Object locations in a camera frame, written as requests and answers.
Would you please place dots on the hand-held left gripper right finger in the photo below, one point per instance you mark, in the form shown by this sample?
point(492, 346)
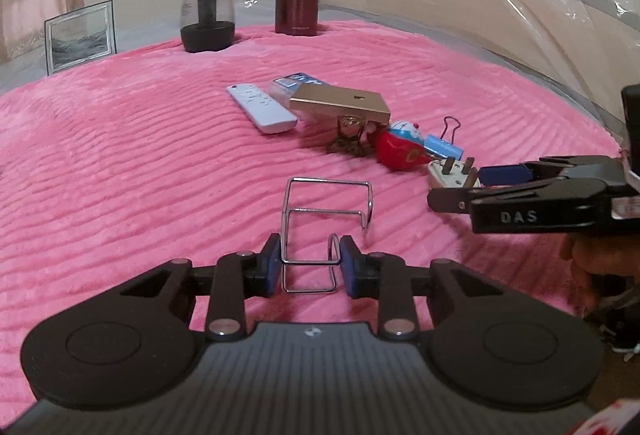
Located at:
point(349, 267)

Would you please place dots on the maroon thermos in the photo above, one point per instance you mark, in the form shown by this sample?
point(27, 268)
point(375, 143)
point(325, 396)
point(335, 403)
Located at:
point(296, 5)

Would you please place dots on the red blue cartoon cat toy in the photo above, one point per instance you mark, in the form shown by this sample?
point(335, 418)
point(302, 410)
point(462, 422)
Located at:
point(400, 152)

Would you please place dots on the person's right hand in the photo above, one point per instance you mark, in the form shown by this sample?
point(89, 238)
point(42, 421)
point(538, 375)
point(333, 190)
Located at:
point(590, 260)

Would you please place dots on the silver picture frame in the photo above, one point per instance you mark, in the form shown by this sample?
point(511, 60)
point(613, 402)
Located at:
point(80, 37)

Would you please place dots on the white plug adapter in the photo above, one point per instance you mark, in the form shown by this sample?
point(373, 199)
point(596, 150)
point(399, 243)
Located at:
point(447, 172)

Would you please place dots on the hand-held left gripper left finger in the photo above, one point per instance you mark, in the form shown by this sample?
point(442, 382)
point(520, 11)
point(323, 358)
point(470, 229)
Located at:
point(270, 267)

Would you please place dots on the small brown gold ornament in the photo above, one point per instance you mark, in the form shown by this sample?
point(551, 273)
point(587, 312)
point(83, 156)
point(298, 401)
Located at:
point(350, 135)

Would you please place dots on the blue binder clip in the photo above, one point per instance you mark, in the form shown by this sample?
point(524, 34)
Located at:
point(442, 147)

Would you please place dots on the glass jar with dark base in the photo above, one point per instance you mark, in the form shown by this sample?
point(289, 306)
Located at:
point(207, 35)

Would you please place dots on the white remote control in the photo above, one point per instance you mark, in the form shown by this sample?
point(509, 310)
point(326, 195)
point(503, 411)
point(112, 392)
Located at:
point(260, 107)

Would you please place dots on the clear plastic box blue label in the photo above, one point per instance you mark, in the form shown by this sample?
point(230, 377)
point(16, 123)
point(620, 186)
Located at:
point(290, 84)

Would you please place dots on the gold box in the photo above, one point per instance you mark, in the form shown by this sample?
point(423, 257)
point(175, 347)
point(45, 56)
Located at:
point(345, 104)

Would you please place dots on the pink blanket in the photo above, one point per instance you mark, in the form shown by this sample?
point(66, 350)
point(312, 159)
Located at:
point(125, 155)

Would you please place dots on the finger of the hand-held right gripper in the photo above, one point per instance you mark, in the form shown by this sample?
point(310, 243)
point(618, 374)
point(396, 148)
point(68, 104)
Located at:
point(540, 205)
point(505, 175)

